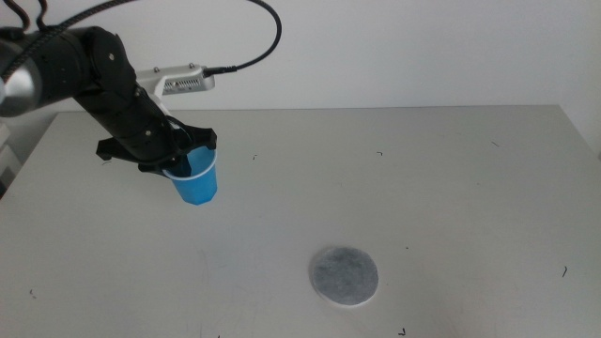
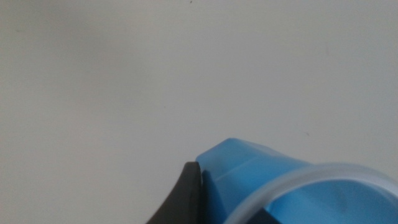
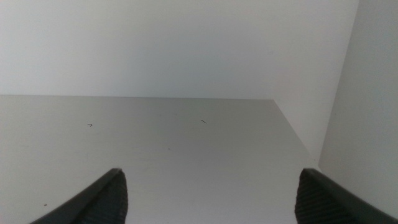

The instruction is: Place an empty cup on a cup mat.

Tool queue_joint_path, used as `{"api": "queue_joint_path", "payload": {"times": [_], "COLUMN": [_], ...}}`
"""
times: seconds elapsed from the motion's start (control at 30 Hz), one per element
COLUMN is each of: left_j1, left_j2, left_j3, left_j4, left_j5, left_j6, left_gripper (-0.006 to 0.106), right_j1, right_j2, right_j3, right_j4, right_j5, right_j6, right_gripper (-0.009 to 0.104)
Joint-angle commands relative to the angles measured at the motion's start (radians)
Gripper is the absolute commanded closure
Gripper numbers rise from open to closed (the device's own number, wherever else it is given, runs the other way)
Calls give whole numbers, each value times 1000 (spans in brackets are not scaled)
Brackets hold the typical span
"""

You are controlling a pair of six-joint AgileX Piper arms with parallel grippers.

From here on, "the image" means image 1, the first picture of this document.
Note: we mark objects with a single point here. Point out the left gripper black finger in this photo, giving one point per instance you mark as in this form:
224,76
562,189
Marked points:
152,167
183,166

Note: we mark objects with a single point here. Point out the blue plastic cup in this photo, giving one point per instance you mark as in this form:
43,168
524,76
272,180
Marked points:
198,188

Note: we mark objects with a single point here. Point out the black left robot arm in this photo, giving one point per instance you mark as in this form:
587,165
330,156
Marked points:
56,66

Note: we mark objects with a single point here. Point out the round grey felt cup mat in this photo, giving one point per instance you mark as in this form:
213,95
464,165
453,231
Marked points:
343,277

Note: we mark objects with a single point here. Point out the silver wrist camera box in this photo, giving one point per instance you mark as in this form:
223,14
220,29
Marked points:
185,79

